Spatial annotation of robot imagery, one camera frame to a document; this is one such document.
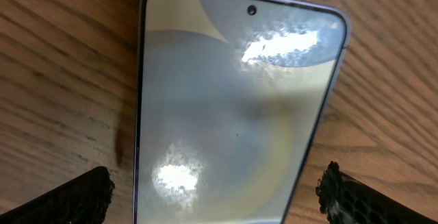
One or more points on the Samsung Galaxy smartphone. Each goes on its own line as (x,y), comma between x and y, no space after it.
(230,94)

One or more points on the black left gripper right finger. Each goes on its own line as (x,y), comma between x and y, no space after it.
(345,200)

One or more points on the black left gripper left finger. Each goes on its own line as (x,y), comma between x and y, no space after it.
(83,200)

